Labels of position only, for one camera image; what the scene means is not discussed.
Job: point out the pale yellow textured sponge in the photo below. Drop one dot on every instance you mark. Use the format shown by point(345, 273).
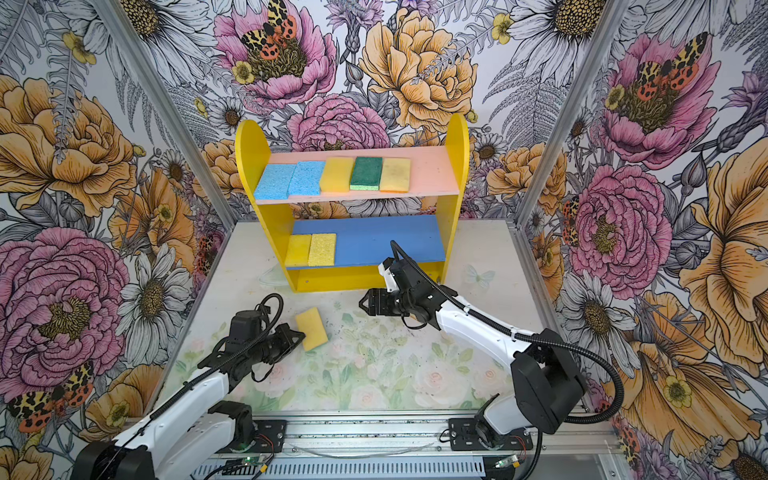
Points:
point(322, 250)

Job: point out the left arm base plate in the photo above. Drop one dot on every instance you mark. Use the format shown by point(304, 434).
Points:
point(259, 436)

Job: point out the floral table mat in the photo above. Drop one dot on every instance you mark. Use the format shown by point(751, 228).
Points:
point(367, 363)

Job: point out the aluminium front rail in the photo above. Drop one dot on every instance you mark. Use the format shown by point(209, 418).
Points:
point(370, 435)

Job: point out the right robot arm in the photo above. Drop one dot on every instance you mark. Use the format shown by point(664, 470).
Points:
point(547, 385)

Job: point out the bright yellow small sponge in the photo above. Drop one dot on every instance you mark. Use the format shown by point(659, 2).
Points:
point(298, 251)

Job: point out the blue sponge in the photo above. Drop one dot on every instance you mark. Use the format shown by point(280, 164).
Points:
point(274, 182)
point(306, 177)

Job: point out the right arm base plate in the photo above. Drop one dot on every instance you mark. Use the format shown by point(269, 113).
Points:
point(464, 435)

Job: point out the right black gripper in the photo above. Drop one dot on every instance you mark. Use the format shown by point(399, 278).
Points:
point(377, 302)

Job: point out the yellow shelf with coloured boards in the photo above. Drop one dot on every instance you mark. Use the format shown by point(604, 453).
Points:
point(422, 220)

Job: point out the thick yellow sponge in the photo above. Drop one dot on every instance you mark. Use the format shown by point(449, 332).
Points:
point(337, 174)

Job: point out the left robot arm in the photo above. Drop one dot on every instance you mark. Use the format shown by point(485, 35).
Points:
point(198, 420)

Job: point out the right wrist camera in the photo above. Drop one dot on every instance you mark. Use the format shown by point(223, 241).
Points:
point(384, 270)

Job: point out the orange-yellow sponge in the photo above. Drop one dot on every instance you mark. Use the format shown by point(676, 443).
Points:
point(310, 323)
point(395, 175)

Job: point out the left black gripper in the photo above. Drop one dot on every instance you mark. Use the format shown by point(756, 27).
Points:
point(285, 333)

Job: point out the green sponge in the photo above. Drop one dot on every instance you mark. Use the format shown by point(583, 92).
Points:
point(366, 174)

